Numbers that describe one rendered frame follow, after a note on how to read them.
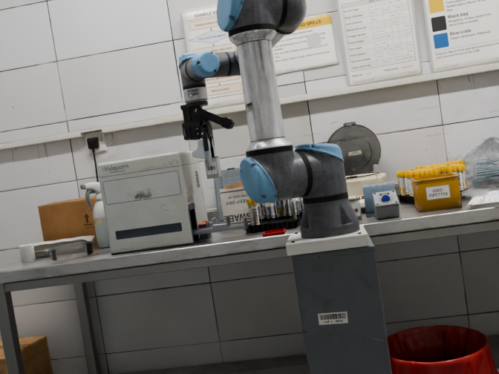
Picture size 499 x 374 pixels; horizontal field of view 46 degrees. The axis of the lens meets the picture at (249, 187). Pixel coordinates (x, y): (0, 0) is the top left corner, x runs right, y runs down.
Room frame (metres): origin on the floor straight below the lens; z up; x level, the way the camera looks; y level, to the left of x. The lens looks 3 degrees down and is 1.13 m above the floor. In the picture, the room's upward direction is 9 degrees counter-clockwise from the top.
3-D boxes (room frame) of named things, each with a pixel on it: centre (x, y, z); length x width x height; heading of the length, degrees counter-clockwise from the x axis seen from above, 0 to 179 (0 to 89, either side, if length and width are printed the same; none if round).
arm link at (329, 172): (1.51, -0.18, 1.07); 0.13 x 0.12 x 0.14; 113
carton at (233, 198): (2.28, -0.02, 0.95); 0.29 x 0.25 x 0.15; 172
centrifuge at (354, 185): (2.17, -0.38, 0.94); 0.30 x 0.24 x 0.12; 163
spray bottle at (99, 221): (2.16, 0.55, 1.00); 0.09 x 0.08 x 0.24; 172
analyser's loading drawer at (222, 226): (1.91, 0.13, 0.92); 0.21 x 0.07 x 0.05; 82
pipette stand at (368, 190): (1.92, -0.41, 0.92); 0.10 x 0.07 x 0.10; 77
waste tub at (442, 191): (1.88, -0.59, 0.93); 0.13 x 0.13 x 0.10; 78
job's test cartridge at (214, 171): (1.91, 0.11, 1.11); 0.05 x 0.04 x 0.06; 171
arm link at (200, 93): (1.91, 0.13, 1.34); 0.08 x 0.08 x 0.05
